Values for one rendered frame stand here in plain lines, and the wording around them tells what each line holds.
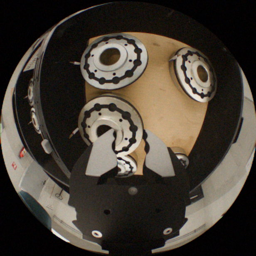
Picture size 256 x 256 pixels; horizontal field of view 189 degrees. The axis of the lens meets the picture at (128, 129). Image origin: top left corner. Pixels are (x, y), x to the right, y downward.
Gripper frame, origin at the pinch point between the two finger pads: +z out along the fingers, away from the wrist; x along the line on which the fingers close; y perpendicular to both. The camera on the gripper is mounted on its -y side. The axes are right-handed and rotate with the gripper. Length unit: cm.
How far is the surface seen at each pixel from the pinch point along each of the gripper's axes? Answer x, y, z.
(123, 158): -0.9, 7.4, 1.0
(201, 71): 12.2, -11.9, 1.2
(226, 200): 294, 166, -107
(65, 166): -10.4, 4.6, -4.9
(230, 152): 298, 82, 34
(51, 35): -10.7, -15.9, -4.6
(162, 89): 5.2, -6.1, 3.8
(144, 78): 2.1, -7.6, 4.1
